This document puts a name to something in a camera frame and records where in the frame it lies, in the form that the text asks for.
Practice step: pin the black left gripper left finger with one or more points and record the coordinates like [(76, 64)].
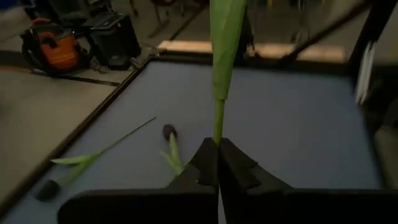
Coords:
[(202, 168)]

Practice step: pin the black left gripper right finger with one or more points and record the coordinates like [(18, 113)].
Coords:
[(239, 171)]

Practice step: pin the black artificial tulip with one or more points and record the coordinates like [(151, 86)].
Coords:
[(48, 189), (169, 132)]

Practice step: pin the white artificial tulip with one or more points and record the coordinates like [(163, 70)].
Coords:
[(227, 46)]

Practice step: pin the light wooden board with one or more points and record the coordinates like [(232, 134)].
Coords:
[(192, 46)]

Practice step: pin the black box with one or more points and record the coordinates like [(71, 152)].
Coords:
[(113, 37)]

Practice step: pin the black diagonal bar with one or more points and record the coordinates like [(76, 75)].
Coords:
[(323, 31)]

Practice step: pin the orange and black vacuum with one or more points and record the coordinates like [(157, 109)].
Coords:
[(57, 49)]

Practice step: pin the black post with white strip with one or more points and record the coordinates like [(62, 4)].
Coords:
[(367, 62)]

